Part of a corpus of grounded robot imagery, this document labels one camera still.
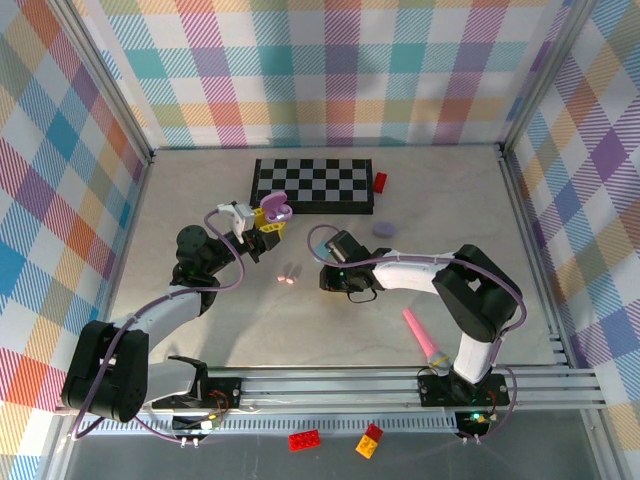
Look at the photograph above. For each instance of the large red toy brick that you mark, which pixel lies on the large red toy brick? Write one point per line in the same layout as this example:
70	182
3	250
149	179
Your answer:
304	441

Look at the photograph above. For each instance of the small red toy brick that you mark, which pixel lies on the small red toy brick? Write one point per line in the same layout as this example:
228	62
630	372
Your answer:
375	431

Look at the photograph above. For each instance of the aluminium frame post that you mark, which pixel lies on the aluminium frame post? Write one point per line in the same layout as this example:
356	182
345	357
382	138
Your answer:
110	90
545	75

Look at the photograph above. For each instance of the orange toy brick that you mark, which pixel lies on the orange toy brick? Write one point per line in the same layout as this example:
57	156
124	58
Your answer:
366	446

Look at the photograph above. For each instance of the black grey folding chessboard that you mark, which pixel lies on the black grey folding chessboard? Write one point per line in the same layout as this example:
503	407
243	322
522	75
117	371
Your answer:
320	182

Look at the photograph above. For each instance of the red plastic block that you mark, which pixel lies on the red plastic block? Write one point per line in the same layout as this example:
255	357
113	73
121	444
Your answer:
381	183

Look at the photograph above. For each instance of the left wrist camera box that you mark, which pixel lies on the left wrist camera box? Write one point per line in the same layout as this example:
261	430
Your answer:
242	215

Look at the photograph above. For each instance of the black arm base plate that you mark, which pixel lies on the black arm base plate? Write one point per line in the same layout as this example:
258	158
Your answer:
227	392
435	392

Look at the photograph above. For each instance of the aluminium side rail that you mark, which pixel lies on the aluminium side rail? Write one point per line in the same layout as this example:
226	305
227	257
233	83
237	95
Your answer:
523	225
134	225

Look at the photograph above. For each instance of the lavender earbud charging case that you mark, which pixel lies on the lavender earbud charging case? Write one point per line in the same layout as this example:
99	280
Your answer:
384	229

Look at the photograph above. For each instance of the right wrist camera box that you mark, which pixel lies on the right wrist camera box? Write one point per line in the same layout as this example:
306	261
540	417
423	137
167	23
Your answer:
345	245

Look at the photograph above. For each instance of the small black controller board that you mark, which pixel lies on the small black controller board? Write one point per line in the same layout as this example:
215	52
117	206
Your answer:
192	424
475	422

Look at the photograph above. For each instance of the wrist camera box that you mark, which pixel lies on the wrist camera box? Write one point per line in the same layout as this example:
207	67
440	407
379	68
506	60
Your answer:
345	245
242	215

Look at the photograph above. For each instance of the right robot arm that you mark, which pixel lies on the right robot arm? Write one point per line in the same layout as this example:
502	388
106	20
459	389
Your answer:
475	300

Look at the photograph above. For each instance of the wide aluminium frame rail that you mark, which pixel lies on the wide aluminium frame rail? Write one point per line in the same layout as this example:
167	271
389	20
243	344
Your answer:
325	387

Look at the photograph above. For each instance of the pink-lilac earbud charging case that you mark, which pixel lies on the pink-lilac earbud charging case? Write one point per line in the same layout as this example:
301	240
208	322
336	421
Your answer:
276	205

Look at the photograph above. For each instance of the pink toy microphone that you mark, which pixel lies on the pink toy microphone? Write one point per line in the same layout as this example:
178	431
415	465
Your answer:
422	340

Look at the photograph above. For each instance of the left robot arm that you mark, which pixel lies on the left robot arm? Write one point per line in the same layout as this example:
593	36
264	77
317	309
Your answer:
105	375

